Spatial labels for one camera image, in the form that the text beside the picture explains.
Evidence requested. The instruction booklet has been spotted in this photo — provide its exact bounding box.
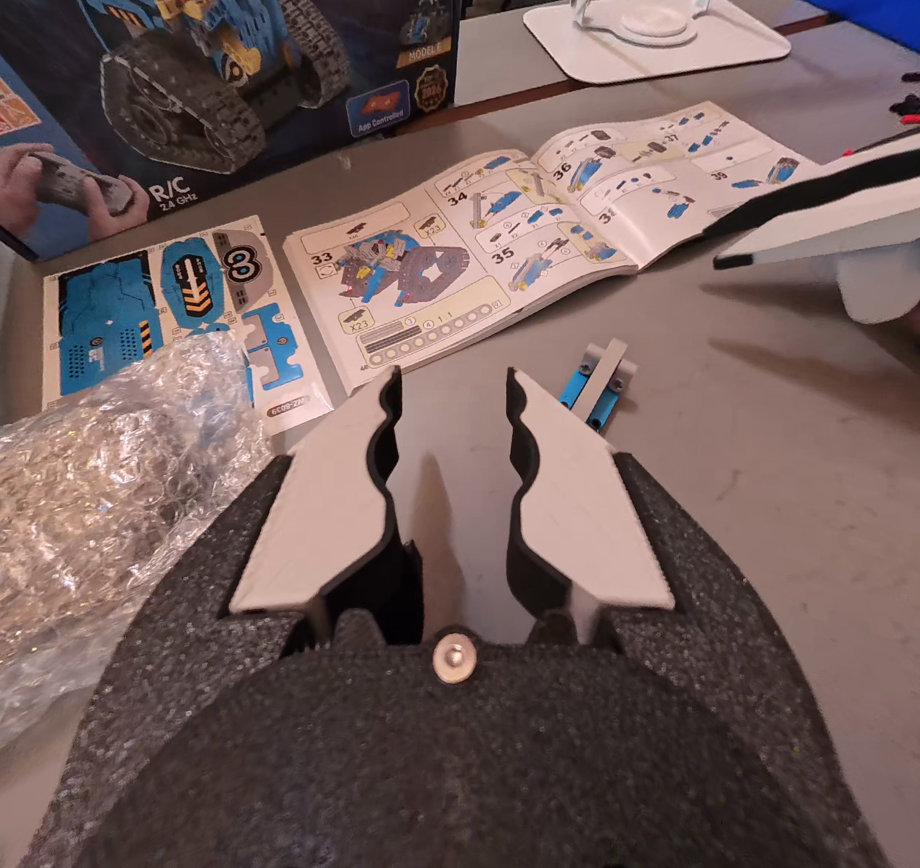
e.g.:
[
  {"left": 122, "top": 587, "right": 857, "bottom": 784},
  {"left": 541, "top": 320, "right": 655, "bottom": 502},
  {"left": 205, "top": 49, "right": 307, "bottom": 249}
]
[{"left": 282, "top": 100, "right": 822, "bottom": 397}]

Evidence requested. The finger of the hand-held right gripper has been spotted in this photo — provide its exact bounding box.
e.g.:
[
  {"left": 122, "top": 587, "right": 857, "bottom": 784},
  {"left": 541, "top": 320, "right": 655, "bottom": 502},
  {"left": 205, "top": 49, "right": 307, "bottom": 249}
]
[
  {"left": 701, "top": 134, "right": 920, "bottom": 240},
  {"left": 713, "top": 191, "right": 920, "bottom": 270}
]

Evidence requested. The white laptop stand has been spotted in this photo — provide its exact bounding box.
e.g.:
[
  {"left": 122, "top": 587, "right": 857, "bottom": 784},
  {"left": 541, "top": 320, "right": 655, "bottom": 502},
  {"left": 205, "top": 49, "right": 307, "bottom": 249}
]
[{"left": 522, "top": 0, "right": 792, "bottom": 86}]

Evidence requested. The pile of small building pieces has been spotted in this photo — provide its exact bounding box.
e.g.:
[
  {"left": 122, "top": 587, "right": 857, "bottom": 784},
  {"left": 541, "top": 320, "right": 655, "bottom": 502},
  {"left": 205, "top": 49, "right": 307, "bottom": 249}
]
[{"left": 887, "top": 70, "right": 920, "bottom": 129}]

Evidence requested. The clear plastic bag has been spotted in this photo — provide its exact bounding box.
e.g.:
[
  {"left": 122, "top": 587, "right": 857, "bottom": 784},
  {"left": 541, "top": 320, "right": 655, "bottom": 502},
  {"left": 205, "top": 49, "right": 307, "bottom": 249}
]
[{"left": 0, "top": 329, "right": 254, "bottom": 740}]

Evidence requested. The long grey building beam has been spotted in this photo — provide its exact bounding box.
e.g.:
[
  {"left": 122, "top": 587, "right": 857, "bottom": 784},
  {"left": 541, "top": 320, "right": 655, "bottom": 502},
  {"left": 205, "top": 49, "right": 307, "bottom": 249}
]
[{"left": 581, "top": 338, "right": 628, "bottom": 425}]

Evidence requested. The blue sticker sheet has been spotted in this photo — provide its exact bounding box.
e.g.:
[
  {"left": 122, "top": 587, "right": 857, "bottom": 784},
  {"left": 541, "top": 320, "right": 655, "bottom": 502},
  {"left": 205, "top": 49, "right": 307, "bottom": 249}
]
[{"left": 41, "top": 215, "right": 336, "bottom": 438}]

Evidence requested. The robot kit box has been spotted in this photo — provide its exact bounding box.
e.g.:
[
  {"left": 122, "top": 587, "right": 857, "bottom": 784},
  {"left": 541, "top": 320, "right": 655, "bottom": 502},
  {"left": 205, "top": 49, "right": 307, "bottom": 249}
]
[{"left": 0, "top": 0, "right": 470, "bottom": 263}]

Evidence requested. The short grey connector piece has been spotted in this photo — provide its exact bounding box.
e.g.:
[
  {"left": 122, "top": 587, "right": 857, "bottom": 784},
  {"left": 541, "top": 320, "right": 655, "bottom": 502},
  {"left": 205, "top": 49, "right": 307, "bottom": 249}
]
[{"left": 581, "top": 342, "right": 638, "bottom": 389}]

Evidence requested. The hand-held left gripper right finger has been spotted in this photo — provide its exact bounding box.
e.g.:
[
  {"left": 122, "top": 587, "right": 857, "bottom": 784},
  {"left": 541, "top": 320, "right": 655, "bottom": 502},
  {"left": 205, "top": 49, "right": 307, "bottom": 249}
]
[{"left": 505, "top": 367, "right": 677, "bottom": 645}]

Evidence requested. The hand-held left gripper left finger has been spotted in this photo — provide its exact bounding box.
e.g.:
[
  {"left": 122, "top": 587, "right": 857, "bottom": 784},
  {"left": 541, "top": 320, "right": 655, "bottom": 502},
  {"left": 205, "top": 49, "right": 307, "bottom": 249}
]
[{"left": 229, "top": 366, "right": 425, "bottom": 645}]

